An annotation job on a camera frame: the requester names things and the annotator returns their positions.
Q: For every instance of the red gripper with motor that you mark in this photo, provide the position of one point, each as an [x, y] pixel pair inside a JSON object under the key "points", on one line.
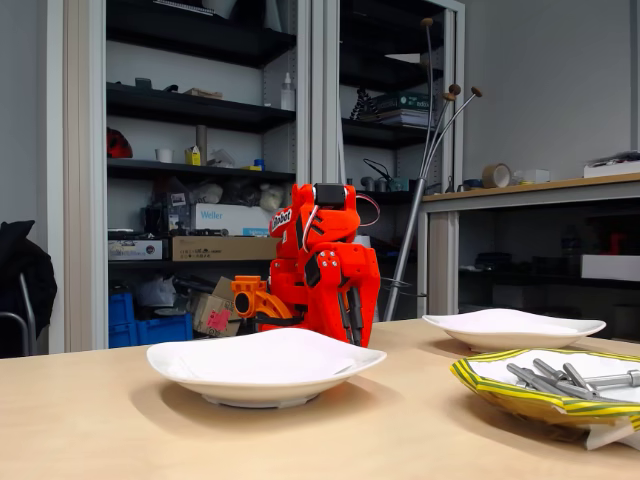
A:
{"points": [[361, 267]]}

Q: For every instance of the short bolt plate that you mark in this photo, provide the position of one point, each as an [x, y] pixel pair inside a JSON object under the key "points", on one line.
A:
{"points": [[575, 374]]}

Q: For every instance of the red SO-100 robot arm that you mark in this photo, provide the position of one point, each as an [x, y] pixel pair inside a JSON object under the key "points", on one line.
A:
{"points": [[330, 225]]}

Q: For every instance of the metal coat stand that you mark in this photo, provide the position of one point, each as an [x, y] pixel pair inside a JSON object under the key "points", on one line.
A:
{"points": [[400, 275]]}

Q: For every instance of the white printed carton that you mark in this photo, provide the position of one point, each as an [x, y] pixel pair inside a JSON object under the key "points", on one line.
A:
{"points": [[363, 241]]}

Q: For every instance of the orange printed table clamp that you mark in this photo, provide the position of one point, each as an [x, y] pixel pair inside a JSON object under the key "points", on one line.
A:
{"points": [[255, 290]]}

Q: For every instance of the white square ceramic plate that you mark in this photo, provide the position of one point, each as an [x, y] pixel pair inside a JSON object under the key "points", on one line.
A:
{"points": [[450, 327], [225, 387]]}

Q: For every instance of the cardboard carton with pink label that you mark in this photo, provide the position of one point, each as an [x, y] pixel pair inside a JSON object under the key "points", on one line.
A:
{"points": [[215, 315]]}

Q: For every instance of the white plush item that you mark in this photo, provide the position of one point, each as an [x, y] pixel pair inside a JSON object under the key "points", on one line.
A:
{"points": [[271, 197]]}

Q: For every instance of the long brown cardboard box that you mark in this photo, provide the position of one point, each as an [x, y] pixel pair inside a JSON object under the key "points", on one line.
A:
{"points": [[225, 248]]}

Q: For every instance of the white Weller box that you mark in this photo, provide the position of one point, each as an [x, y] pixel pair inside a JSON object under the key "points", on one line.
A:
{"points": [[235, 217]]}

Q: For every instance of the small blue container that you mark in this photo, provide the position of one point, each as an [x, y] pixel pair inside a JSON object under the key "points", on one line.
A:
{"points": [[258, 164]]}

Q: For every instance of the yellow green striped paper plate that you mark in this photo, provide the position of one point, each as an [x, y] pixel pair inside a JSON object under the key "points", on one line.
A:
{"points": [[500, 395]]}

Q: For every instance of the white plastic bag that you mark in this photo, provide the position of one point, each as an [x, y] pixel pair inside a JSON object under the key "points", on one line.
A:
{"points": [[207, 194]]}

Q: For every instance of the large blue plastic crate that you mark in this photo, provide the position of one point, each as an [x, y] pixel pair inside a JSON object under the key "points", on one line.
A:
{"points": [[160, 332]]}

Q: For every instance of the brown packing tape roll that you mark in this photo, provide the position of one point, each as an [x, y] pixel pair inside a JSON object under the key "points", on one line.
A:
{"points": [[492, 176]]}

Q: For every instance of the stack of papers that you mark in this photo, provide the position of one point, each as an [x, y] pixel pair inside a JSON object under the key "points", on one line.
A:
{"points": [[405, 117]]}

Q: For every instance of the black flexible tripod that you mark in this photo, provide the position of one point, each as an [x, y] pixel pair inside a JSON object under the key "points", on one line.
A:
{"points": [[364, 105]]}

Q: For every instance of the small yellow box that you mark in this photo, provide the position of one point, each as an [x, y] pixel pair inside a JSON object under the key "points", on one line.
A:
{"points": [[192, 157]]}

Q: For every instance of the dark green box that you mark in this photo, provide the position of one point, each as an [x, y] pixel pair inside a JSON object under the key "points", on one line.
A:
{"points": [[412, 101]]}

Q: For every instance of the flat white printed box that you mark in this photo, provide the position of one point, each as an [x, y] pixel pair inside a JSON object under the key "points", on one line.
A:
{"points": [[135, 250]]}

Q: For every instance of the white plastic bottle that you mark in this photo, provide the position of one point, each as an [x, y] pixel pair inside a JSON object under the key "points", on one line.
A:
{"points": [[288, 95]]}

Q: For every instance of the brown cardboard tube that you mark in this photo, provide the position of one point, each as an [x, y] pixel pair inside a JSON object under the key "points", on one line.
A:
{"points": [[201, 137]]}

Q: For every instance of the small blue plastic crate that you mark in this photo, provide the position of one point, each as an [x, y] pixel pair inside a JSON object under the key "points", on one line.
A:
{"points": [[121, 307]]}

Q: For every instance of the small white box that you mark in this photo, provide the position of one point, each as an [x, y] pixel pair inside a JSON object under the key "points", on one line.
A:
{"points": [[537, 176]]}

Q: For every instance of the white cup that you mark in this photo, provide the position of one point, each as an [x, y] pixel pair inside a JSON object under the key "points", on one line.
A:
{"points": [[164, 155]]}

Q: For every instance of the small wooden board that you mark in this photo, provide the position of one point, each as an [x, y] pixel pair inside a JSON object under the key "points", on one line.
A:
{"points": [[202, 93]]}

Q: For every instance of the white flat storage box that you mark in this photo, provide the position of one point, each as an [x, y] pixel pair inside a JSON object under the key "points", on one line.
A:
{"points": [[610, 267]]}

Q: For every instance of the red plastic part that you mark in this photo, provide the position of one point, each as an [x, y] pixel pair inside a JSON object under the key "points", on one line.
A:
{"points": [[616, 244]]}

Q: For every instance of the low grey wood-topped sideboard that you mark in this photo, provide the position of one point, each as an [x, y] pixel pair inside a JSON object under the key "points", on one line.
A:
{"points": [[600, 192]]}

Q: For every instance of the red black helmet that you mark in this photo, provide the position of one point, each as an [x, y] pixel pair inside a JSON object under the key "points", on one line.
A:
{"points": [[119, 145]]}

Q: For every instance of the grey open storage cabinet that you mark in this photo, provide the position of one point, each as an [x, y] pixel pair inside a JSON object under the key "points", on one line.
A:
{"points": [[85, 150], [456, 40]]}

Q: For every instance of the white tray with clutter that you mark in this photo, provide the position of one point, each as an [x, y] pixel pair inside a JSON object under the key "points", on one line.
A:
{"points": [[612, 170]]}

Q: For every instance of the dark grey cup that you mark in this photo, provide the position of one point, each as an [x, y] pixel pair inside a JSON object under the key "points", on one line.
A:
{"points": [[143, 83]]}

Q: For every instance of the black jacket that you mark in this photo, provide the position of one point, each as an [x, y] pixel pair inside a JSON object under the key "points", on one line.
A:
{"points": [[30, 270]]}

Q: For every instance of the grey metal chair frame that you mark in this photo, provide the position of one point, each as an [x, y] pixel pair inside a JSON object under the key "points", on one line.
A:
{"points": [[26, 300]]}

